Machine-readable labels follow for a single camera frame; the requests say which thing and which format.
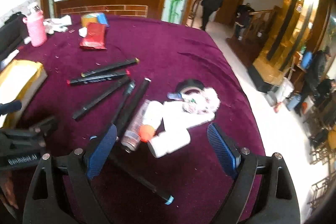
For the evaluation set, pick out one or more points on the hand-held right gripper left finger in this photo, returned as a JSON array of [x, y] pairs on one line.
[[102, 153]]

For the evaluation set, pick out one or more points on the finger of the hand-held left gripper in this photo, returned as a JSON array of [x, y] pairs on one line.
[[10, 106], [44, 124]]

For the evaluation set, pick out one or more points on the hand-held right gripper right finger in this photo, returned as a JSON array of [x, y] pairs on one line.
[[223, 150]]

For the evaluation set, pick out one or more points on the white foam tray yellow edge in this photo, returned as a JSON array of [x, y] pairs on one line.
[[21, 82]]

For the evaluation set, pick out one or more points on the white printed tube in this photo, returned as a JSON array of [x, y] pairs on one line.
[[135, 127]]

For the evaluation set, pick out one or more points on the pink plush toy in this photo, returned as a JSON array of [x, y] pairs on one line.
[[207, 100]]

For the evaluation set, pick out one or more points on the black marker grey cap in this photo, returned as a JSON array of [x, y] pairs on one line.
[[101, 98]]

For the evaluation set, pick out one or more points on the black marker blue cap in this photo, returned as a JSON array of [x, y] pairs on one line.
[[147, 184]]

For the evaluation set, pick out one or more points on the thin black pen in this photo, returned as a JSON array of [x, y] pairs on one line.
[[125, 103]]

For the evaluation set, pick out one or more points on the plain white bottle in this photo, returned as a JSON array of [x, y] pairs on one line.
[[168, 145]]

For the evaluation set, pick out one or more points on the white glue bottle orange cap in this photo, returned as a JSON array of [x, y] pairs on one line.
[[155, 115]]

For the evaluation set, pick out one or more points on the black marker red cap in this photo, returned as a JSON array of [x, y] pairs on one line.
[[98, 79]]

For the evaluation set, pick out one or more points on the black tape roll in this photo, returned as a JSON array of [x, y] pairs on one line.
[[189, 83]]

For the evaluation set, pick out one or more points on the black marker olive cap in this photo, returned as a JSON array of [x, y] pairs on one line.
[[110, 67]]

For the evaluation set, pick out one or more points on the person's left hand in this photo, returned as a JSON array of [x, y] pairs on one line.
[[7, 191]]

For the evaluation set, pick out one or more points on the black leather sofa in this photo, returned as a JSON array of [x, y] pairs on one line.
[[13, 32]]

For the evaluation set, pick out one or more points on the black speaker box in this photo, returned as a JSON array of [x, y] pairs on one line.
[[260, 79]]

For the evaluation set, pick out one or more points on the pink knitted sleeve bottle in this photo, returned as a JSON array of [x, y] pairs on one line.
[[36, 29]]

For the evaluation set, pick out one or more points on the white plastic sack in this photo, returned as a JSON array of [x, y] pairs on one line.
[[284, 88]]

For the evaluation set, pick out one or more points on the red foil packet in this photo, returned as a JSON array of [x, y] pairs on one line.
[[93, 37]]

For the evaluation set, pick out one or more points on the small white box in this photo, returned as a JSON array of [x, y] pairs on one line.
[[82, 32]]

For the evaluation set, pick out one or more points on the purple velvet tablecloth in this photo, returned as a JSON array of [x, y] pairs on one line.
[[170, 56]]

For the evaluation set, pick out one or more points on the yellow tape roll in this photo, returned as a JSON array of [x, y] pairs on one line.
[[89, 20]]

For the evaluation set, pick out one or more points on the wooden stair railing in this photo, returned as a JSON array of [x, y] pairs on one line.
[[262, 19]]

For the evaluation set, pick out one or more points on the wooden chair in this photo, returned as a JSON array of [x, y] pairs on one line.
[[194, 8]]

